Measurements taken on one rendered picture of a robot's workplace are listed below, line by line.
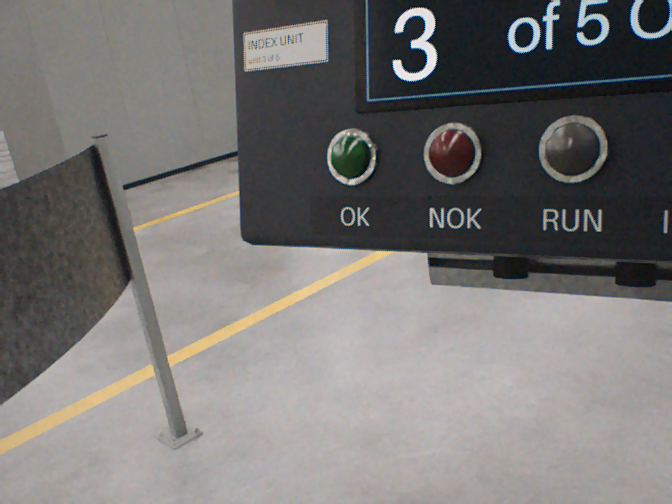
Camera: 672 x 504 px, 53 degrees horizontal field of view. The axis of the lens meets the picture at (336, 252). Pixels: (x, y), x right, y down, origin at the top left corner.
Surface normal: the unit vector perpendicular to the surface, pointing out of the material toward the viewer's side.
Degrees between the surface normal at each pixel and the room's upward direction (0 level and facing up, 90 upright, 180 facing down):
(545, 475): 0
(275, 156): 75
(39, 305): 90
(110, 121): 90
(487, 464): 0
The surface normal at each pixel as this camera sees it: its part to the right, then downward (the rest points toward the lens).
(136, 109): 0.69, 0.14
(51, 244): 0.98, -0.08
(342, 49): -0.50, 0.11
